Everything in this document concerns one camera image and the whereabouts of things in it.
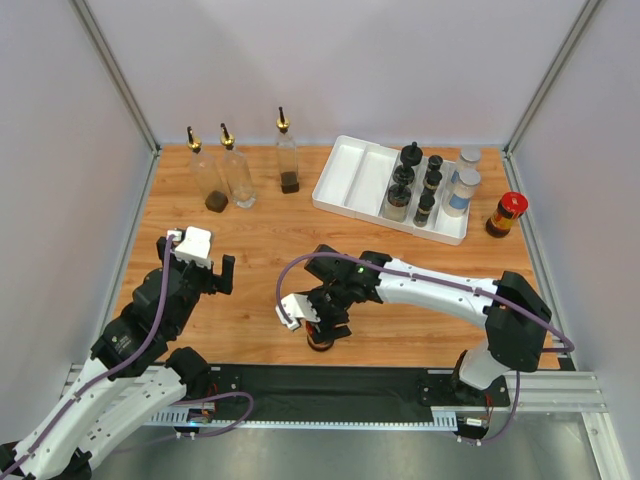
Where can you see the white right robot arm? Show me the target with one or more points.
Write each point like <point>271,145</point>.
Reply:
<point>513,316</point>

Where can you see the aluminium frame post left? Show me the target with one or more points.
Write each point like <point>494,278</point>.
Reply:
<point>94,33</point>

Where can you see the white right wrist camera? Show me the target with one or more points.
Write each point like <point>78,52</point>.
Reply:
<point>294,310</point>

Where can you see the silver-lid salt shaker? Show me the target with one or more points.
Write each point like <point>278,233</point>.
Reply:
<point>463,187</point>
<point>468,157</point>

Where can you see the small dark spice jar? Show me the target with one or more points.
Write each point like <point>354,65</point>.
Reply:
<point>431,182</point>

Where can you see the oil bottle with dark sauce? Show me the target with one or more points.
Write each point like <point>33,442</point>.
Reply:
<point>204,169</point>

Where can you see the aluminium frame post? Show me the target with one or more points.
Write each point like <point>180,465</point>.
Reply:
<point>94,33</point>
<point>578,28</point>

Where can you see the tall bottle with dark sauce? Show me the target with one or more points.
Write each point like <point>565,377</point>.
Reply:
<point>286,156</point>

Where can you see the small black-cap spice jar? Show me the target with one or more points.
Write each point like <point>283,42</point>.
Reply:
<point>424,209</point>

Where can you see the glass jar with brown lumps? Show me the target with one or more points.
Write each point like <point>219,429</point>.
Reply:
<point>403,175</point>

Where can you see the glass jar with white granules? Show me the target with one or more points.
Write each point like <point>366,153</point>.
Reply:
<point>396,202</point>

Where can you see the aluminium frame post right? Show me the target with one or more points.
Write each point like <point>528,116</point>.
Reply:
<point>578,28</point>

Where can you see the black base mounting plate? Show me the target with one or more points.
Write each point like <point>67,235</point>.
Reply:
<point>338,395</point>

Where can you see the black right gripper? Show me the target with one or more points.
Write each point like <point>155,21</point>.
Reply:
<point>325,316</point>

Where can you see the black-lid glass condiment jar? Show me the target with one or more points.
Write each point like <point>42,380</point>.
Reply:
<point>411,155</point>

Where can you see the silver-top pepper grinder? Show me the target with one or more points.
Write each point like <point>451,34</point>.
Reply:
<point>434,163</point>

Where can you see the white divided organizer tray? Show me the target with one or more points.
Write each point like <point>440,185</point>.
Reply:
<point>355,181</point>

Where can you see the clear empty oil bottle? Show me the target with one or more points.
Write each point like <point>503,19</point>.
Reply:
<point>237,171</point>

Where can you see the red-lid sauce jar front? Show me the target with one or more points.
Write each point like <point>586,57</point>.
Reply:
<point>319,338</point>

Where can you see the red-lid sauce bottle right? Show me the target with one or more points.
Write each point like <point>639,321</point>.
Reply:
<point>511,206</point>

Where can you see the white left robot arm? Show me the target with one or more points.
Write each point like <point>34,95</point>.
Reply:
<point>96,414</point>

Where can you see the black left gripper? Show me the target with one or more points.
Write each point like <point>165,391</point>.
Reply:
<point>215,282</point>

